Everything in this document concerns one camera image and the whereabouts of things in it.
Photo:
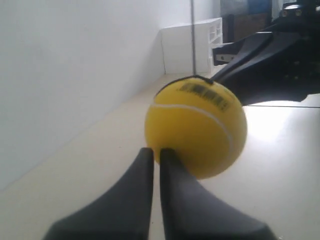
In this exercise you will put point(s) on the yellow tennis ball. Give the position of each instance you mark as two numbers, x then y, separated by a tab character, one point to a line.
201	120

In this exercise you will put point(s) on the white shelf unit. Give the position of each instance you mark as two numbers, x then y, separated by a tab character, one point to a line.
177	46

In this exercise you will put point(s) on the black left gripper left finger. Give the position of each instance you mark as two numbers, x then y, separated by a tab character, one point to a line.
121	213

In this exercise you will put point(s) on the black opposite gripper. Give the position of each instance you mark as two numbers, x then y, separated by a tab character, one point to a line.
281	63

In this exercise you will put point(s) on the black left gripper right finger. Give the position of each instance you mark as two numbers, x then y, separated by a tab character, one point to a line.
190	212

